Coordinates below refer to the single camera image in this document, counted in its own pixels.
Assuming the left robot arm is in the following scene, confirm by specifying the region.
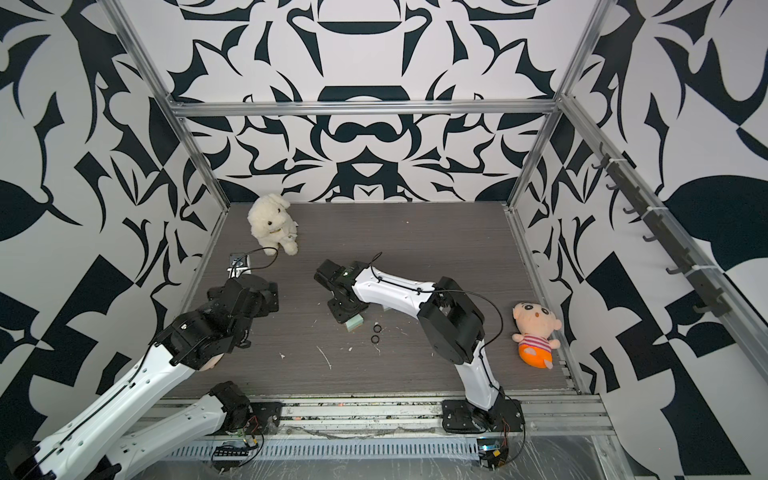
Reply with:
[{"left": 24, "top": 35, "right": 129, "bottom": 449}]
[{"left": 5, "top": 274, "right": 279, "bottom": 479}]

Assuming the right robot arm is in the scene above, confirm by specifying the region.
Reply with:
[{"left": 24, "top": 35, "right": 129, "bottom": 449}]
[{"left": 314, "top": 260, "right": 501, "bottom": 412}]

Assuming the right electronics board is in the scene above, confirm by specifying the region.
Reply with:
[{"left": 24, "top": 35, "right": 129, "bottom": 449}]
[{"left": 476, "top": 436, "right": 509, "bottom": 470}]

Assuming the white plush bunny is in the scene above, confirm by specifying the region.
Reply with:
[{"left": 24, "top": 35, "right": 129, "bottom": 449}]
[{"left": 247, "top": 193, "right": 299, "bottom": 256}]

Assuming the mint green box left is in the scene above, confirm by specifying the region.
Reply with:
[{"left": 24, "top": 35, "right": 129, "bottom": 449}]
[{"left": 344, "top": 314, "right": 364, "bottom": 332}]

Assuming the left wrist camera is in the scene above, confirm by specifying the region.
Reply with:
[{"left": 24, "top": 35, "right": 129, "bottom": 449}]
[{"left": 227, "top": 252, "right": 250, "bottom": 278}]

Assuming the wall hook rack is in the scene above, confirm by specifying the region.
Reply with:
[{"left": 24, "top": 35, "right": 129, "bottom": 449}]
[{"left": 594, "top": 142, "right": 733, "bottom": 317}]

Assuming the electronics board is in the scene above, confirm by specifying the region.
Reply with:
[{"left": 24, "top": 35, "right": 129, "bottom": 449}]
[
  {"left": 476, "top": 436, "right": 509, "bottom": 470},
  {"left": 210, "top": 443, "right": 262, "bottom": 471}
]

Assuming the beige round clock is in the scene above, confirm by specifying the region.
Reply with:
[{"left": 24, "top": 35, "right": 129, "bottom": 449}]
[{"left": 198, "top": 354, "right": 224, "bottom": 372}]

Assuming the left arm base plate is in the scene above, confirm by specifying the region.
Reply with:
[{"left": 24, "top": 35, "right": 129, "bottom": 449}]
[{"left": 222, "top": 401, "right": 284, "bottom": 436}]

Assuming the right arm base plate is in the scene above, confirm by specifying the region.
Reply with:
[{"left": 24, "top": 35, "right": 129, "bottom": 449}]
[{"left": 441, "top": 397, "right": 525, "bottom": 434}]

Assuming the orange plush doll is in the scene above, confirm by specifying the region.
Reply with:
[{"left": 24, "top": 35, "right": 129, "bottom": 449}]
[{"left": 511, "top": 302, "right": 563, "bottom": 370}]

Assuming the left electronics board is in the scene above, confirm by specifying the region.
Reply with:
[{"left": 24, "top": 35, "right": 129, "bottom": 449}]
[{"left": 210, "top": 443, "right": 262, "bottom": 471}]

